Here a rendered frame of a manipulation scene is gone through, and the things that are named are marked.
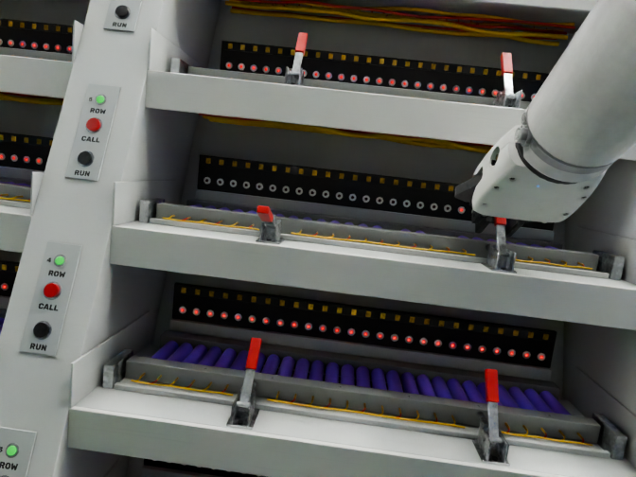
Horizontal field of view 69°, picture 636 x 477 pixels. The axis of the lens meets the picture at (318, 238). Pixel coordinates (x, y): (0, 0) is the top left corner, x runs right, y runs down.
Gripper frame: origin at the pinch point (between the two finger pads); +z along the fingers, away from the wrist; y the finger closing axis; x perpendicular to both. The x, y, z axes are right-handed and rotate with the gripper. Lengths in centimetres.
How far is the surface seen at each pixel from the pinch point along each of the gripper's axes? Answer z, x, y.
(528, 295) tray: -1.2, -9.8, 2.7
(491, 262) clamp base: -0.6, -6.2, -1.0
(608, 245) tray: 4.6, 0.2, 15.6
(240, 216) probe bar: 2.7, -2.7, -31.4
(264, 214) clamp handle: -7.9, -6.8, -26.5
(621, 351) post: 4.9, -13.2, 15.9
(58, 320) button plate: -1, -19, -48
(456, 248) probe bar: 3.6, -3.2, -3.9
